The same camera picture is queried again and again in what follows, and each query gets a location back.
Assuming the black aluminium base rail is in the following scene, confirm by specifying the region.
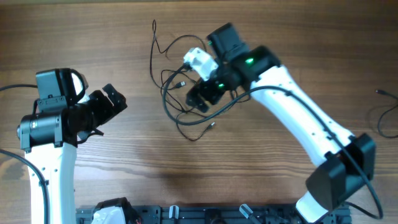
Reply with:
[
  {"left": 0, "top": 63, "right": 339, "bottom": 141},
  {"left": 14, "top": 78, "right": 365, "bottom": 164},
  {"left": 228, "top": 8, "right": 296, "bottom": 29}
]
[{"left": 76, "top": 203, "right": 352, "bottom": 224}]

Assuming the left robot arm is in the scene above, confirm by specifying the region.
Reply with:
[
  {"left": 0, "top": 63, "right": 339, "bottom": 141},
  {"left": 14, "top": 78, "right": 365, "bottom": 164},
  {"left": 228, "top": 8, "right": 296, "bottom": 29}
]
[{"left": 17, "top": 68, "right": 127, "bottom": 223}]

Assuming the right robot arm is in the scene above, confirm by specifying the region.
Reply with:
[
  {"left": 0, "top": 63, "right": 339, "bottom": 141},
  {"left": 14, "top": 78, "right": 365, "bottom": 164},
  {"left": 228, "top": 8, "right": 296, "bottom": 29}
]
[{"left": 183, "top": 23, "right": 376, "bottom": 223}]

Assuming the black USB cable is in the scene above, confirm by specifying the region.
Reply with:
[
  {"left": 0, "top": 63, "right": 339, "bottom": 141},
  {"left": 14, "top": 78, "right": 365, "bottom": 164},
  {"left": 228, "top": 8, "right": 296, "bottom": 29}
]
[{"left": 149, "top": 19, "right": 251, "bottom": 142}]

